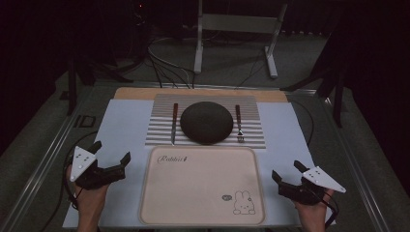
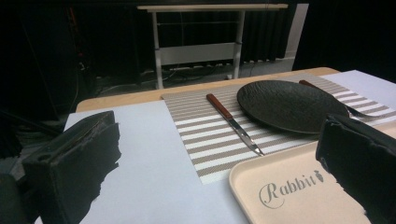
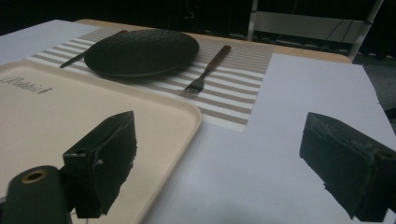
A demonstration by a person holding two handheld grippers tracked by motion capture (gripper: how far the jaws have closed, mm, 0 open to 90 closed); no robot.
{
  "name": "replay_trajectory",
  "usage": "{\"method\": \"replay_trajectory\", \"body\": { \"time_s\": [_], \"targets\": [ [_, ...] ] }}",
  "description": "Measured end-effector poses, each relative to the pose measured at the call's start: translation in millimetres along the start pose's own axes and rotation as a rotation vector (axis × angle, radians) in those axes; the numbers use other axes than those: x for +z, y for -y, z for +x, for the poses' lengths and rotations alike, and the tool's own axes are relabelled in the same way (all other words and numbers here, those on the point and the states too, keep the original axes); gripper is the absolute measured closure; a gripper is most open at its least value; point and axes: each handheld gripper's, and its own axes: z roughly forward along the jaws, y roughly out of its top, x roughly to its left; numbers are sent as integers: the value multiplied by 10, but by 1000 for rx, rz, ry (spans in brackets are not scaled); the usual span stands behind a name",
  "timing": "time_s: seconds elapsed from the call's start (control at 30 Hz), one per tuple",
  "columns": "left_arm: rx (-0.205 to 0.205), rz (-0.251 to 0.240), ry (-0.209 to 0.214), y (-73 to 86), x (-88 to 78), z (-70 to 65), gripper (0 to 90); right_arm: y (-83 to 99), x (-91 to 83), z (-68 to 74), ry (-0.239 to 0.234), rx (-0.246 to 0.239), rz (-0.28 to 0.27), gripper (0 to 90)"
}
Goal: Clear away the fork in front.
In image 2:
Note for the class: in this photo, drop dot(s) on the white metal frame table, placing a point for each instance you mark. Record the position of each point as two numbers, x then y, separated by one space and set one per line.
199 53

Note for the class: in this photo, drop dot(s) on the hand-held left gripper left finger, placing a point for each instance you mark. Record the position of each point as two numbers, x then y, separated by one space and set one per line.
68 168

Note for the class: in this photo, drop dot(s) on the black textured plate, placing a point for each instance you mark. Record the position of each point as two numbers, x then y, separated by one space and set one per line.
288 104

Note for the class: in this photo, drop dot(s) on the striped beige placemat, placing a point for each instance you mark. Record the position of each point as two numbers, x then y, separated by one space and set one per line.
214 133

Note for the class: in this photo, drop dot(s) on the white paper sheet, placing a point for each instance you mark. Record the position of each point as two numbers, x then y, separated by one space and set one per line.
155 174

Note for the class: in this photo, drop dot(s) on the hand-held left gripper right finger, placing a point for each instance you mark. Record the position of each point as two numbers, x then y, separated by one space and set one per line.
358 155

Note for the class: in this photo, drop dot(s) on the cream plastic tray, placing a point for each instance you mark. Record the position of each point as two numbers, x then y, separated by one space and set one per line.
295 193

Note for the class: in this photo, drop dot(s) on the black curtain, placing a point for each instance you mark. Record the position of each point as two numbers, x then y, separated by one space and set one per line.
345 34

